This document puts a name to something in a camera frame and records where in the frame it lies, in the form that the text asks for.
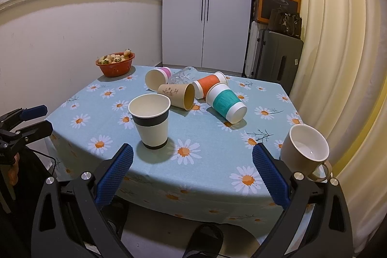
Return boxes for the white paper cup black bands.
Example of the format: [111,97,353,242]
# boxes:
[128,94,171,150]

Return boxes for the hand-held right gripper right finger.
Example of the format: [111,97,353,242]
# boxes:
[250,142,355,258]

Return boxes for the cream curtain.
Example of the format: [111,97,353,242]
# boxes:
[284,0,387,258]

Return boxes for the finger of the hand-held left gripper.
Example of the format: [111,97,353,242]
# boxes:
[0,120,54,150]
[0,105,48,132]

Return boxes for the brown kraft paper cup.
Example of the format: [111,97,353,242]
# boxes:
[157,83,196,110]

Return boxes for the dark grey suitcase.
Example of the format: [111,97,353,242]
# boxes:
[254,29,304,92]

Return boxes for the pink sleeve paper cup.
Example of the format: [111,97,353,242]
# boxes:
[145,66,172,92]

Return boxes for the clear plastic cup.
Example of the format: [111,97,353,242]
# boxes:
[167,66,199,86]

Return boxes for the black slipper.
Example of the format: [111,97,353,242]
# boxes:
[184,223,224,258]

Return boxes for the person's left hand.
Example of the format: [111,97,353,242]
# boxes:
[7,155,20,186]

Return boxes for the white suitcase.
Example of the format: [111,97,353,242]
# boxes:
[243,21,260,79]

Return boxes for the small toy figures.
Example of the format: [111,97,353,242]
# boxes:
[98,48,134,65]

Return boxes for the white ceramic mug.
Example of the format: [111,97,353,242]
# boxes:
[280,124,332,182]

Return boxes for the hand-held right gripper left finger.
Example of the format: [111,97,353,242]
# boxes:
[30,143,135,258]

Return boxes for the white wardrobe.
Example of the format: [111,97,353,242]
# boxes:
[162,0,253,77]

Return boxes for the orange plastic basket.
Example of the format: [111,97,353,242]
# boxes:
[96,52,135,77]

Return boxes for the blue daisy tablecloth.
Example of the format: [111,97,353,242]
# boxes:
[45,65,304,227]

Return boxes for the teal sleeve paper cup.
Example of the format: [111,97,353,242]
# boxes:
[206,83,247,125]

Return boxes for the orange sleeve paper cup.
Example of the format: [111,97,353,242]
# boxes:
[192,71,228,100]

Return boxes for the dark handbag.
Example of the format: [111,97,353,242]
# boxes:
[268,8,303,40]

